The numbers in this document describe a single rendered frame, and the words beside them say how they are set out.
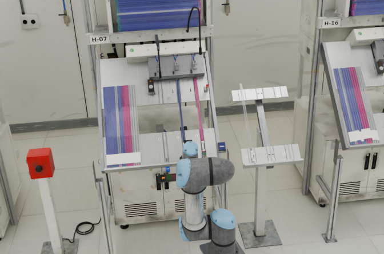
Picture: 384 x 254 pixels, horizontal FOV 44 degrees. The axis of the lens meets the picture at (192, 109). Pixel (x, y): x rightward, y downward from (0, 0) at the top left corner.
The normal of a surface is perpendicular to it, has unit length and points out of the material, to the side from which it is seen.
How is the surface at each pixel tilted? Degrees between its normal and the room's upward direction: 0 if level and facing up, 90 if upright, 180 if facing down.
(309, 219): 0
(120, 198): 90
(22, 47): 90
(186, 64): 44
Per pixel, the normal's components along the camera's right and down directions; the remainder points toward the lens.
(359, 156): 0.11, 0.44
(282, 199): -0.04, -0.90
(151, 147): 0.06, -0.34
